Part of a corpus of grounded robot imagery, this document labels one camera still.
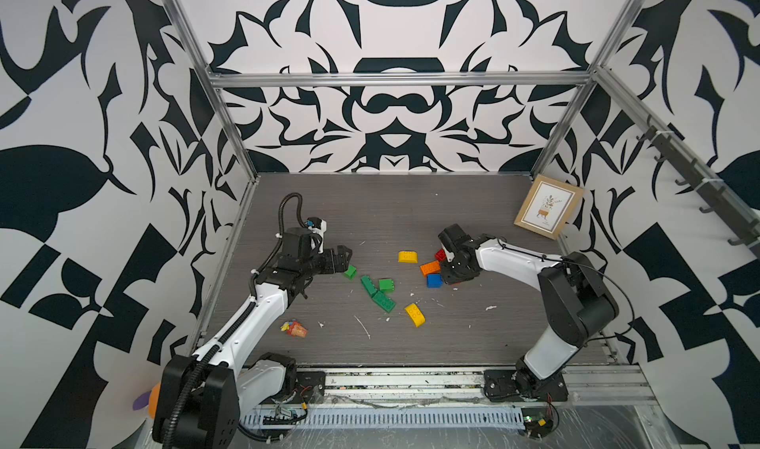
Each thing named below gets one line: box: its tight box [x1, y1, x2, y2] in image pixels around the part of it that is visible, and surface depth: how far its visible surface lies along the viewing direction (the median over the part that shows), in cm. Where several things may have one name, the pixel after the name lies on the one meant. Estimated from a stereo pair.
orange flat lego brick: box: [419, 260, 441, 277], surface depth 95 cm
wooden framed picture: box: [513, 174, 584, 241], surface depth 101 cm
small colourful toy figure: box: [280, 320, 308, 339], surface depth 83 cm
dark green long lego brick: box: [360, 274, 379, 298], surface depth 91 cm
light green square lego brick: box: [379, 278, 395, 293], surface depth 91 cm
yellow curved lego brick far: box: [397, 250, 419, 265], surface depth 98 cm
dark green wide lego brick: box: [372, 290, 397, 313], surface depth 89 cm
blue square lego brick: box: [426, 273, 445, 289], surface depth 93 cm
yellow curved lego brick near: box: [404, 302, 427, 328], surface depth 87 cm
